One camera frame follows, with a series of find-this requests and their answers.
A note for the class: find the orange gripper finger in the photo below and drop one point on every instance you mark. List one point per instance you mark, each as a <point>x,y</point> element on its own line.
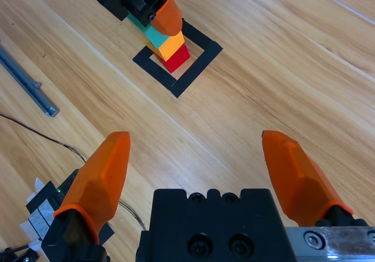
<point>96,185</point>
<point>299,180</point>

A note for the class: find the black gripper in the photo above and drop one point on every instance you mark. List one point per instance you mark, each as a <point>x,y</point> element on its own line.
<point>117,1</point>

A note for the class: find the green wooden cube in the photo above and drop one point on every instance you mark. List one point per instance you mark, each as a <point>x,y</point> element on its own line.
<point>153,37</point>

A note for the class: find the yellow wooden cube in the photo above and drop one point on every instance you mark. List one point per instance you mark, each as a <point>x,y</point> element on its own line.
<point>173,46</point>

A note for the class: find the red wooden cube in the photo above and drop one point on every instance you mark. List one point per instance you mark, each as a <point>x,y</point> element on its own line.
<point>177,61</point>

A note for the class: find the small black device green light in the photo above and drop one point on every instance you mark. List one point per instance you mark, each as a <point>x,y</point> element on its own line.
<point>66,185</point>

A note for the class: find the black tape patch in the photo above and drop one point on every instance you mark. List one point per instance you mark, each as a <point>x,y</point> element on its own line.
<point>41,196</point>

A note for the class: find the grey white foam pad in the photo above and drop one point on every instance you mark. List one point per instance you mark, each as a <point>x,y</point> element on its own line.
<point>41,221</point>

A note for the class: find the black tape square outline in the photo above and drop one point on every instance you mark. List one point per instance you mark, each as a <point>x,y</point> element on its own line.
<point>199,65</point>

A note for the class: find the grey metal rail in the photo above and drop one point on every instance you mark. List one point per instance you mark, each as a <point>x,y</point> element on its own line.
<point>29,82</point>

